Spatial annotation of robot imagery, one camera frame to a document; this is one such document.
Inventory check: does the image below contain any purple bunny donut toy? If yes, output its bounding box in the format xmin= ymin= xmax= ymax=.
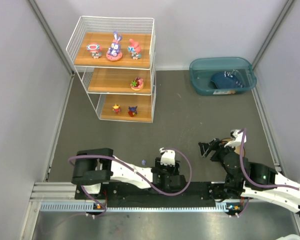
xmin=106 ymin=31 xmax=123 ymax=62

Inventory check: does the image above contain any yellow red toy figure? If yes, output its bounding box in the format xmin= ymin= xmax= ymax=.
xmin=112 ymin=104 xmax=121 ymax=114

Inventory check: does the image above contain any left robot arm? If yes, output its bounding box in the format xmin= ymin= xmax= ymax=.
xmin=68 ymin=147 xmax=193 ymax=197

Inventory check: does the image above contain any teal plastic bin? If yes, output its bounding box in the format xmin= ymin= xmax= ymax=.
xmin=189 ymin=57 xmax=257 ymax=96

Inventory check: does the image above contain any blue caped toy figure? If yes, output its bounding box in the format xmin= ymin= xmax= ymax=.
xmin=128 ymin=106 xmax=138 ymax=117

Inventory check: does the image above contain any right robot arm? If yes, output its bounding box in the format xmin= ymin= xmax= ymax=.
xmin=198 ymin=138 xmax=300 ymax=217

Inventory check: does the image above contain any pink bunny toy on shelf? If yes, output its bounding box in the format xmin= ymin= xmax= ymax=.
xmin=127 ymin=38 xmax=142 ymax=60

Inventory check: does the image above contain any blue cap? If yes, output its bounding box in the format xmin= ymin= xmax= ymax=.
xmin=210 ymin=71 xmax=244 ymax=89

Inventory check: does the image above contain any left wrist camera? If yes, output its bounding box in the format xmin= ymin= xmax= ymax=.
xmin=159 ymin=147 xmax=176 ymax=166

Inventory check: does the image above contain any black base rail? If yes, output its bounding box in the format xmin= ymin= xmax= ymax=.
xmin=74 ymin=181 xmax=231 ymax=208

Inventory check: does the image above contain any wooden round block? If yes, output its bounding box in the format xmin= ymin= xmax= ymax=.
xmin=221 ymin=136 xmax=245 ymax=156

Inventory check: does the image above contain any white wire wooden shelf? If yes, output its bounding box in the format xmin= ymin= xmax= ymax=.
xmin=66 ymin=16 xmax=156 ymax=123

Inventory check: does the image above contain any pink bear strawberry toy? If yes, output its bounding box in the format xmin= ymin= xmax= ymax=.
xmin=130 ymin=77 xmax=144 ymax=92

